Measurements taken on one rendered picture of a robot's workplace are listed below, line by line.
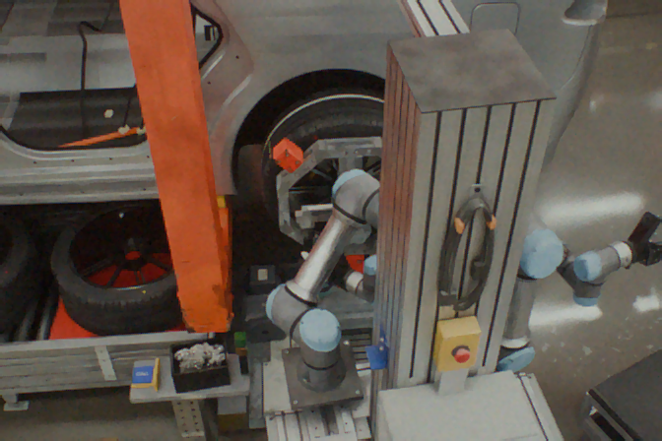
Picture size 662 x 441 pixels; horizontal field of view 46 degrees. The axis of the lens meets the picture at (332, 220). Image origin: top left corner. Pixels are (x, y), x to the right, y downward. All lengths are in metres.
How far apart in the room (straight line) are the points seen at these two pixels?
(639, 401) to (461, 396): 1.35
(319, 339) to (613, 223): 2.43
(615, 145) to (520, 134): 3.48
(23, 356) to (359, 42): 1.77
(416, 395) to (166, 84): 1.08
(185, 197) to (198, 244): 0.21
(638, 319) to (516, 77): 2.57
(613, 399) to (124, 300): 1.90
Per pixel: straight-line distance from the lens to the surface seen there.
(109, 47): 3.82
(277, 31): 2.73
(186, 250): 2.64
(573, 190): 4.49
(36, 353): 3.27
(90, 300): 3.20
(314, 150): 2.76
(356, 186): 2.23
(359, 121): 2.79
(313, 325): 2.26
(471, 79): 1.44
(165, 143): 2.35
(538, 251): 1.96
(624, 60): 5.76
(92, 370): 3.32
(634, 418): 3.11
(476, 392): 1.92
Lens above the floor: 2.79
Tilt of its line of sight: 43 degrees down
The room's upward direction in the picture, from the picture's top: straight up
